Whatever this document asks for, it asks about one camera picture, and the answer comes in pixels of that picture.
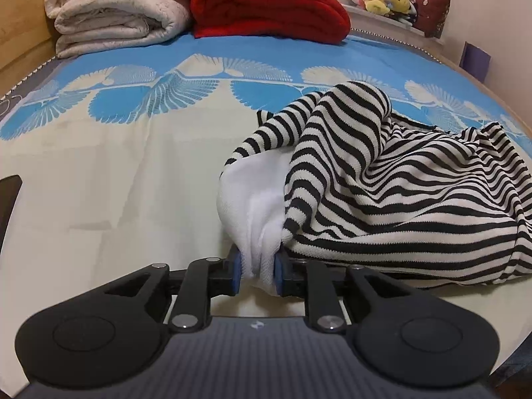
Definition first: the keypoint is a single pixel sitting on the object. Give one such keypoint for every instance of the purple board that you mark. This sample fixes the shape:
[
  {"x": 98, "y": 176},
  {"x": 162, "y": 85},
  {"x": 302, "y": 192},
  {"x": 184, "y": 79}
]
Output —
[{"x": 476, "y": 62}]

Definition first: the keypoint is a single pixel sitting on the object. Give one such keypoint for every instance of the wooden headboard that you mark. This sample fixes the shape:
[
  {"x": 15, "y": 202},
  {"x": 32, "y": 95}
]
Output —
[{"x": 20, "y": 33}]

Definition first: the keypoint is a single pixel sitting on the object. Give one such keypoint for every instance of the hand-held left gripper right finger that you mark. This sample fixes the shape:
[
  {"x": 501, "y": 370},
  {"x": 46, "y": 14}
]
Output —
[{"x": 279, "y": 274}]

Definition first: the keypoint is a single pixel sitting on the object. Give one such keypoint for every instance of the black white striped hooded sweater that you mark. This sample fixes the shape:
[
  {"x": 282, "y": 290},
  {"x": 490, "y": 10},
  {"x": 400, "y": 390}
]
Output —
[{"x": 374, "y": 183}]

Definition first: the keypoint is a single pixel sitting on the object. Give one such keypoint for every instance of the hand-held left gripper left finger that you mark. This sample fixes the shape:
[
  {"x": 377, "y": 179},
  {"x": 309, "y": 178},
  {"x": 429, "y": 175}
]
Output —
[{"x": 236, "y": 270}]

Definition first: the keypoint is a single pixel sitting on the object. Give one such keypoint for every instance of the yellow chick plush toy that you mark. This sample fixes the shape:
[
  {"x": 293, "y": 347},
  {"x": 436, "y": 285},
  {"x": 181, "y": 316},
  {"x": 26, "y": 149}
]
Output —
[{"x": 398, "y": 0}]

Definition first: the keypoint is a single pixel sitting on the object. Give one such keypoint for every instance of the red folded blanket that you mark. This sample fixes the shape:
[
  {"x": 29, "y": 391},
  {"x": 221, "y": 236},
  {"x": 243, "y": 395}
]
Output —
[{"x": 266, "y": 6}]

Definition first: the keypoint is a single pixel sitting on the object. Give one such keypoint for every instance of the cream folded quilt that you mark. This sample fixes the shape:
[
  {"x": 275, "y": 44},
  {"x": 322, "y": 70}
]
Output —
[{"x": 124, "y": 20}]

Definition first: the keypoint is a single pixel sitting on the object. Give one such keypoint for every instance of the black white checked plush toy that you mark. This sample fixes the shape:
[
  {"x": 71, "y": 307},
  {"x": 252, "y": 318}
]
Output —
[{"x": 405, "y": 14}]

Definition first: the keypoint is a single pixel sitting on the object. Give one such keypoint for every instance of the red patterned cushion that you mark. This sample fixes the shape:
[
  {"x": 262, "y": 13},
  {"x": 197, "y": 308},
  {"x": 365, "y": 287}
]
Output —
[{"x": 432, "y": 12}]

